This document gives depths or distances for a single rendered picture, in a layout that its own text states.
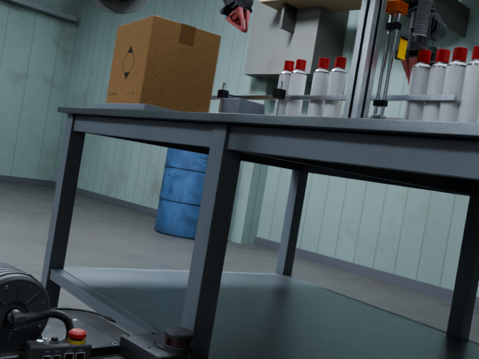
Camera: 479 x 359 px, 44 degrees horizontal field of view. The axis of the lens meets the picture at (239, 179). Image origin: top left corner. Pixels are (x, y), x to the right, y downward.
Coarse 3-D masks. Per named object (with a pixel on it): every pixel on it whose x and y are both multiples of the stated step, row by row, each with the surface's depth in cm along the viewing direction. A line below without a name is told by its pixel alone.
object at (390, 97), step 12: (216, 96) 219; (240, 96) 207; (252, 96) 202; (264, 96) 196; (300, 96) 183; (312, 96) 178; (324, 96) 174; (336, 96) 170; (372, 96) 160; (396, 96) 154; (408, 96) 151; (420, 96) 148; (432, 96) 145; (444, 96) 142; (456, 96) 141
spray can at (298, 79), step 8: (296, 64) 190; (304, 64) 189; (296, 72) 188; (304, 72) 189; (296, 80) 188; (304, 80) 189; (296, 88) 188; (304, 88) 190; (288, 104) 189; (296, 104) 188; (288, 112) 189; (296, 112) 188
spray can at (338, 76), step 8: (336, 64) 176; (344, 64) 176; (336, 72) 175; (344, 72) 175; (336, 80) 175; (344, 80) 176; (328, 88) 177; (336, 88) 175; (344, 88) 176; (328, 104) 176; (336, 104) 175; (328, 112) 175; (336, 112) 175
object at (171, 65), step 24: (144, 24) 182; (168, 24) 180; (120, 48) 197; (144, 48) 180; (168, 48) 181; (192, 48) 185; (216, 48) 190; (120, 72) 194; (144, 72) 178; (168, 72) 181; (192, 72) 186; (120, 96) 191; (144, 96) 178; (168, 96) 182; (192, 96) 187
